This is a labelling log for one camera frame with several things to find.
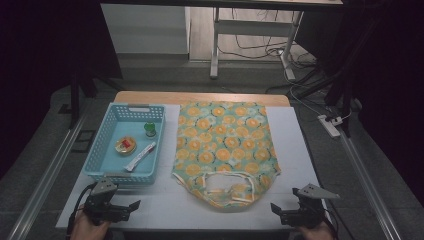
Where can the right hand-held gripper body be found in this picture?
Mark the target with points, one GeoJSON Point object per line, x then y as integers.
{"type": "Point", "coordinates": [308, 210]}

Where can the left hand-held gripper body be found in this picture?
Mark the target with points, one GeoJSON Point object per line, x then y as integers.
{"type": "Point", "coordinates": [100, 206]}

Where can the blue plastic basket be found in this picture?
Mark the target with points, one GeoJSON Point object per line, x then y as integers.
{"type": "Point", "coordinates": [128, 156]}

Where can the round gold tin red label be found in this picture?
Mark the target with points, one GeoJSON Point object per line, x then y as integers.
{"type": "Point", "coordinates": [125, 145]}

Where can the small green bottle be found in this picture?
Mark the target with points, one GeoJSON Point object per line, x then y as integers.
{"type": "Point", "coordinates": [150, 129]}

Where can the orange print fabric bag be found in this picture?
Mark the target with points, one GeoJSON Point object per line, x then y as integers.
{"type": "Point", "coordinates": [226, 143]}

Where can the person's right hand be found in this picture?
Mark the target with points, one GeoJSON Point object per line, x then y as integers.
{"type": "Point", "coordinates": [318, 233]}

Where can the person's left hand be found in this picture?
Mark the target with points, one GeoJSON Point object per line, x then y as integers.
{"type": "Point", "coordinates": [85, 230]}

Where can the white table mat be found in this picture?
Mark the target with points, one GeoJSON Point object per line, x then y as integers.
{"type": "Point", "coordinates": [293, 150]}

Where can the black floor plate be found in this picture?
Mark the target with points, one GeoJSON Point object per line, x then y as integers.
{"type": "Point", "coordinates": [83, 141]}

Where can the white power strip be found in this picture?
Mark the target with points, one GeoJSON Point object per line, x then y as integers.
{"type": "Point", "coordinates": [328, 125]}

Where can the grey cabinet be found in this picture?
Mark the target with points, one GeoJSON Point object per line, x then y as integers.
{"type": "Point", "coordinates": [146, 30]}

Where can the aluminium rail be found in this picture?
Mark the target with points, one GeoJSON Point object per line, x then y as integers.
{"type": "Point", "coordinates": [43, 180]}
{"type": "Point", "coordinates": [370, 190]}

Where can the white desk frame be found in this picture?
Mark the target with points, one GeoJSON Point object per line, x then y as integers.
{"type": "Point", "coordinates": [250, 28]}

